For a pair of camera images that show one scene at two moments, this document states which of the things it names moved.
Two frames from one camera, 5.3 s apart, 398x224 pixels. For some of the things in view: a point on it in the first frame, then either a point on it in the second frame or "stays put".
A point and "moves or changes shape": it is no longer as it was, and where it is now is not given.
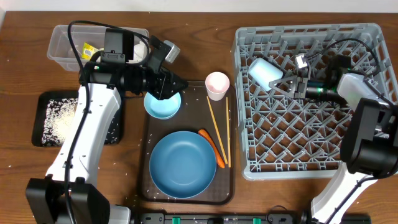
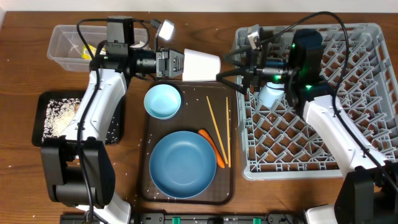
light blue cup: (263, 72) moves or changes shape
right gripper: (302, 86) to (255, 63)
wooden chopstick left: (216, 129) stays put
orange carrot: (219, 157) stays put
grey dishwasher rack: (285, 137) stays put
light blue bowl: (162, 109) stays put
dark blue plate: (183, 164) stays put
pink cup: (217, 84) to (199, 66)
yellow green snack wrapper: (87, 50) stays put
